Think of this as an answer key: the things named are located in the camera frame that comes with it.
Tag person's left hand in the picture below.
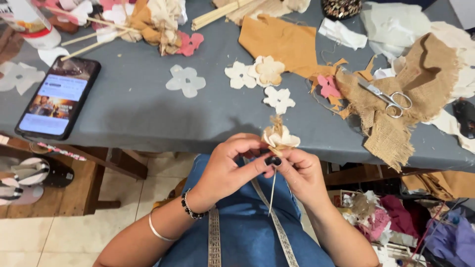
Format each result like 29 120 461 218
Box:
189 133 276 212

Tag blue denim apron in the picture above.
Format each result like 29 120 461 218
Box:
154 154 336 267

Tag pink flower cutout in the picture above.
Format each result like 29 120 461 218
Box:
176 31 205 57
317 75 343 99

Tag silver bangle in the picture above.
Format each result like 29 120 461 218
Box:
148 212 179 243

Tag black bead bracelet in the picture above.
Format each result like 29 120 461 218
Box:
181 188 209 220

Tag black smartphone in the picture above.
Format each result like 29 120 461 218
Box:
14 56 102 141

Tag sheer white fabric sheet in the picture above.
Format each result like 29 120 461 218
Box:
359 1 433 61

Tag white glue bottle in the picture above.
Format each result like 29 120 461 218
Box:
0 0 62 50

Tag wooden bench with sandals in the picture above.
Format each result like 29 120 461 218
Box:
0 133 149 220

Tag cream fabric sheet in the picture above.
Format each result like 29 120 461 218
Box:
373 21 475 155

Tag translucent flower cutout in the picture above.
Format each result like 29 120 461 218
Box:
166 65 207 99
0 61 46 96

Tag grey tablecloth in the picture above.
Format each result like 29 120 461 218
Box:
0 0 475 174

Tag cream fabric flower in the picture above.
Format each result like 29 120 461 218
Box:
261 115 301 216

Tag tan layered flower cutout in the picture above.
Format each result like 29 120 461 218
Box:
247 55 286 88

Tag mustard fabric under table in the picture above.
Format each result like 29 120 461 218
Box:
400 170 475 201

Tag silver scissors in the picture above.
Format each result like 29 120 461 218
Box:
341 68 413 119

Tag bundle of wooden sticks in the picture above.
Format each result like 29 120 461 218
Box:
191 0 257 32

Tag white fabric flower cutout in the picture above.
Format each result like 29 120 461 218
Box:
263 86 297 115

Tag heap of finished fabric flowers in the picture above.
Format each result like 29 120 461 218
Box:
33 0 188 62

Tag bowl of beads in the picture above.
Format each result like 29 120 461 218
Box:
321 0 363 21

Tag person's right hand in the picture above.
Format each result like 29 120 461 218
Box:
274 148 332 213

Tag folded white fabric piece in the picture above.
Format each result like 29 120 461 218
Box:
318 17 368 51

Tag cream fabric flower cutout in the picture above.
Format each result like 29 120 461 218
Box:
224 61 258 90

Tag small white fabric scrap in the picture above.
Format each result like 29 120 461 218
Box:
37 47 71 67

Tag crate of craft materials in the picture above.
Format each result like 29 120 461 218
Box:
328 188 475 267

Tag burlap fabric piece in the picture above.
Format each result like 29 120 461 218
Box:
335 33 461 173

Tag mustard fabric piece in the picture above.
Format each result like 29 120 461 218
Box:
238 14 349 81

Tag black glue gun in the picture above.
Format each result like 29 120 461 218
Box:
451 98 475 140

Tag measuring tape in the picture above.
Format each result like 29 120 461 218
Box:
207 157 300 267

